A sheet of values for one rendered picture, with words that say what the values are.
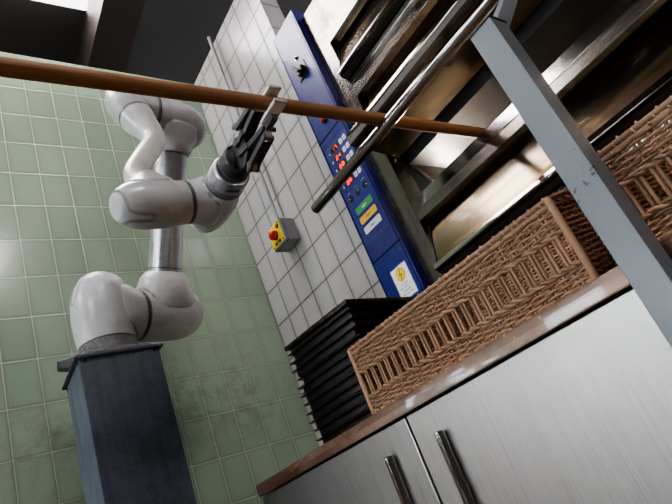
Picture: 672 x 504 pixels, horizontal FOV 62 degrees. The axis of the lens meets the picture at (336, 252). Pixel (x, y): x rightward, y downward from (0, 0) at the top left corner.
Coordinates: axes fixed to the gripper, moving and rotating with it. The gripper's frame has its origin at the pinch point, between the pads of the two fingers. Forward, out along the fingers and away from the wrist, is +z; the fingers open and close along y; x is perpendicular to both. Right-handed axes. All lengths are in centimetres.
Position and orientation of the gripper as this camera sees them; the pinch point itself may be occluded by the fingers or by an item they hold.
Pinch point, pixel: (270, 105)
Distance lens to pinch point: 117.7
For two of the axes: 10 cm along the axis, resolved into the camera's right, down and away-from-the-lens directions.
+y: 3.5, 8.4, -4.0
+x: -7.9, 0.4, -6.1
